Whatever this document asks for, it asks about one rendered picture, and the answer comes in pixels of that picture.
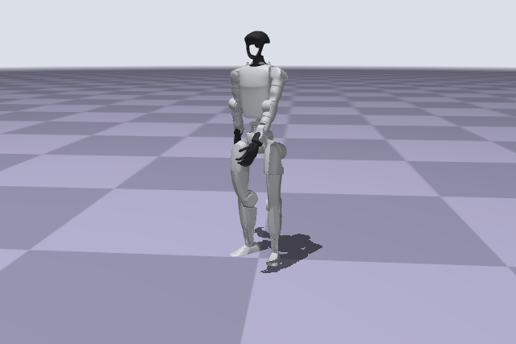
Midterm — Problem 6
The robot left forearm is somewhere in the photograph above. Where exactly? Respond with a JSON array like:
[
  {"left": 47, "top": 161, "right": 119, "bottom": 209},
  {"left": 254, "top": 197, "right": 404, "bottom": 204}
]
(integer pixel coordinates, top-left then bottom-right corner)
[{"left": 253, "top": 101, "right": 277, "bottom": 143}]

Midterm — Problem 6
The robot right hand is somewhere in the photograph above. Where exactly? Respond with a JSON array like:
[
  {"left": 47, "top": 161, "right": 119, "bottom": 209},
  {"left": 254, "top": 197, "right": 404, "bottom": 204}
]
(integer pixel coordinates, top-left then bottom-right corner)
[{"left": 234, "top": 129, "right": 243, "bottom": 145}]

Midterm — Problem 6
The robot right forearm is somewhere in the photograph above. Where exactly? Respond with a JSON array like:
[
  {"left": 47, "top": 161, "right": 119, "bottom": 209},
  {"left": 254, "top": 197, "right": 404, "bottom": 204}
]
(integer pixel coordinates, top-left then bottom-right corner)
[{"left": 230, "top": 108, "right": 244, "bottom": 134}]

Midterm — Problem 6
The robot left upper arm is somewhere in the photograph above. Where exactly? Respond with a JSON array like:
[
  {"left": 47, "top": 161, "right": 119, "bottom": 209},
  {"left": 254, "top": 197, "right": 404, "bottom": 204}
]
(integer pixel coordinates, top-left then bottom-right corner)
[{"left": 261, "top": 67, "right": 288, "bottom": 112}]

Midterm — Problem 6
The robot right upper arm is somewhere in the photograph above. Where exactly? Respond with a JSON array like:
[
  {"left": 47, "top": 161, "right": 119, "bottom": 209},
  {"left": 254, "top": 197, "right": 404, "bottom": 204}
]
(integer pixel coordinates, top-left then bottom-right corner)
[{"left": 228, "top": 68, "right": 242, "bottom": 111}]

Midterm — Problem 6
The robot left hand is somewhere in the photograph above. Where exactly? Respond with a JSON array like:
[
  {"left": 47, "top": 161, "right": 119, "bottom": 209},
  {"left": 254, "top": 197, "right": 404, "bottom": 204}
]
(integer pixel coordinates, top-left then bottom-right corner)
[{"left": 236, "top": 132, "right": 263, "bottom": 167}]

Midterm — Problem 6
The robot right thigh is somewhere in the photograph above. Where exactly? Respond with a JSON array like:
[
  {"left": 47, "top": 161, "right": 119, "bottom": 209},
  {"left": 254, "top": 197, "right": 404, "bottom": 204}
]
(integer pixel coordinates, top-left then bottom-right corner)
[{"left": 231, "top": 139, "right": 258, "bottom": 207}]

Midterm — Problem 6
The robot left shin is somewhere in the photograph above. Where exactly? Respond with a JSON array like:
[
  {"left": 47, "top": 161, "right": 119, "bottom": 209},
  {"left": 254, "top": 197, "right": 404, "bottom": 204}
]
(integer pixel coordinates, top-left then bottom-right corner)
[{"left": 268, "top": 203, "right": 281, "bottom": 254}]

